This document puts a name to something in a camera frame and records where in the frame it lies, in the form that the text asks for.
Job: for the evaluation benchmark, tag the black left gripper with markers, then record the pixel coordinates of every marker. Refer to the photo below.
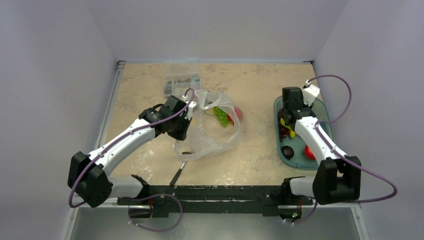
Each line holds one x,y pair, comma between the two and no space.
181,136

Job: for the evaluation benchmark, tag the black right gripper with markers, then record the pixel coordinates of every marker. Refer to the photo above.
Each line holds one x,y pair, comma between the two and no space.
298,112

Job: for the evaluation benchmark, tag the green fake pear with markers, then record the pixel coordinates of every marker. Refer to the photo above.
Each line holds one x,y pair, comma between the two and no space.
283,123

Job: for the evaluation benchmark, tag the dark fake plum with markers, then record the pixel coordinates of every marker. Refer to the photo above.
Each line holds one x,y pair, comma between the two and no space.
287,152

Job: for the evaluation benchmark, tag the clear printed plastic bag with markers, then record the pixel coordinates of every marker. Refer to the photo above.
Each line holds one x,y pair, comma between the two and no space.
205,135

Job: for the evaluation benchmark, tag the green fake grapes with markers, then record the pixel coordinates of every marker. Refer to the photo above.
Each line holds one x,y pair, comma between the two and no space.
221,116

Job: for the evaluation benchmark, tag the dark purple fake grapes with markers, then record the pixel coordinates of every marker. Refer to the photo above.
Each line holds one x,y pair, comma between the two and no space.
283,131

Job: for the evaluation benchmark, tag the yellow fake banana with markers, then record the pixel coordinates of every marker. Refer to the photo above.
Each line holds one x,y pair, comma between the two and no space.
292,133

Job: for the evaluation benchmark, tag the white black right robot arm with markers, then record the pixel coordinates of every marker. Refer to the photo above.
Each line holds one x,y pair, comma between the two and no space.
338,177

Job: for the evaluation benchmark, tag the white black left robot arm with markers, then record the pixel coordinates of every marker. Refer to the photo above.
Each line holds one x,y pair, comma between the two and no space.
90,174

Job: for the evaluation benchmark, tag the teal translucent plastic tub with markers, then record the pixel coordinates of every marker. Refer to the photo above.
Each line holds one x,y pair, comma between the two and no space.
299,161

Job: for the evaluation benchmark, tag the clear plastic screw organizer box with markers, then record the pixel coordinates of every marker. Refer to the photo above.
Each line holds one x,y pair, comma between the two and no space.
179,75

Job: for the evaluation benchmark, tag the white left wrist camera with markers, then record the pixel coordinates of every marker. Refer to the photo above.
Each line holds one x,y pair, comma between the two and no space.
192,107

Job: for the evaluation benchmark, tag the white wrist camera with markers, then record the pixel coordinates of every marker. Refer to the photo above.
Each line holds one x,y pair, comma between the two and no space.
192,107
309,92

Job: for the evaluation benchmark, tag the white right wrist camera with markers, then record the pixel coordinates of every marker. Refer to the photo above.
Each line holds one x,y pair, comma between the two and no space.
309,92

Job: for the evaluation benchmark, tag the black handled claw hammer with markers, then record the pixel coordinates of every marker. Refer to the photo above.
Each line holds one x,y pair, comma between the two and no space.
178,173

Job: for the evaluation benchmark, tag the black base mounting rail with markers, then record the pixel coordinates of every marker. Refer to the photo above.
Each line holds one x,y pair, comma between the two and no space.
267,200

